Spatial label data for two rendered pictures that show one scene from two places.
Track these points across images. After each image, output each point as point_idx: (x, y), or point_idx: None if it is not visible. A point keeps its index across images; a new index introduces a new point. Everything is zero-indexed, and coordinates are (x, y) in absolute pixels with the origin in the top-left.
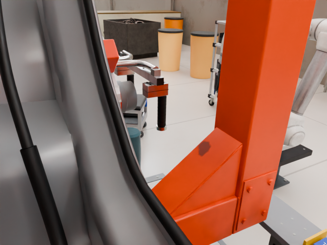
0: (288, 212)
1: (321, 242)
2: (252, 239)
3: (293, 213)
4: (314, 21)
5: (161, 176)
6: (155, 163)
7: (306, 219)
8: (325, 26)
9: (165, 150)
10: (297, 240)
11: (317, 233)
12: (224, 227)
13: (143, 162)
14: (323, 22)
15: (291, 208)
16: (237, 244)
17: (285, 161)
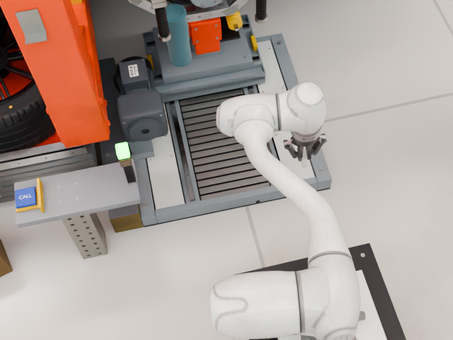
0: (86, 201)
1: (32, 194)
2: (175, 269)
3: (83, 204)
4: (314, 269)
5: (321, 175)
6: (390, 190)
7: (69, 212)
8: (269, 271)
9: (438, 218)
10: (50, 185)
11: (39, 193)
12: None
13: (396, 171)
14: (286, 274)
15: (91, 207)
16: (173, 245)
17: (249, 339)
